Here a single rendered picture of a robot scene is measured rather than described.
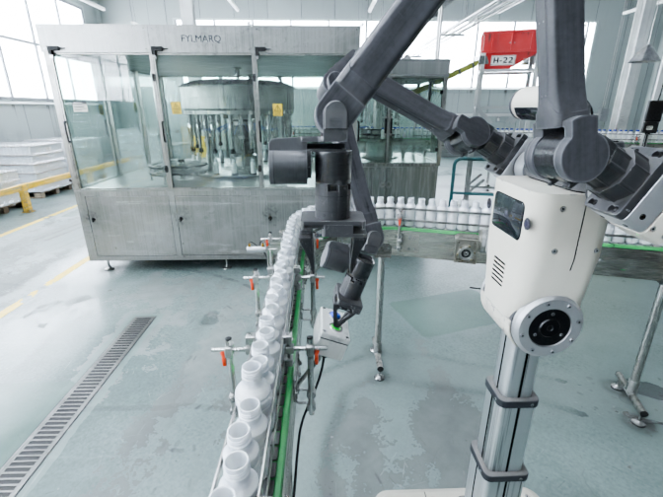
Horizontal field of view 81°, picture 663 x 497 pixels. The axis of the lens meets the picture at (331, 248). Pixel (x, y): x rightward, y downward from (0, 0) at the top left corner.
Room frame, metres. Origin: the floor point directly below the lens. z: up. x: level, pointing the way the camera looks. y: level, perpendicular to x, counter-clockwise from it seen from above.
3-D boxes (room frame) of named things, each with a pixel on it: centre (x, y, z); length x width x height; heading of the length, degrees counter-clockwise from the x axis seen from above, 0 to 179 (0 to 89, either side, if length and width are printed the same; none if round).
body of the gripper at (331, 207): (0.61, 0.00, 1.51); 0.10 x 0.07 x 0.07; 91
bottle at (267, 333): (0.80, 0.15, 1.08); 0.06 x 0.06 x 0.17
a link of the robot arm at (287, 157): (0.61, 0.04, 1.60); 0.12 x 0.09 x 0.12; 94
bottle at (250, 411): (0.56, 0.14, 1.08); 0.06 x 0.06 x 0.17
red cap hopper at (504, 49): (7.06, -2.89, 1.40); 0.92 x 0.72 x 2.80; 74
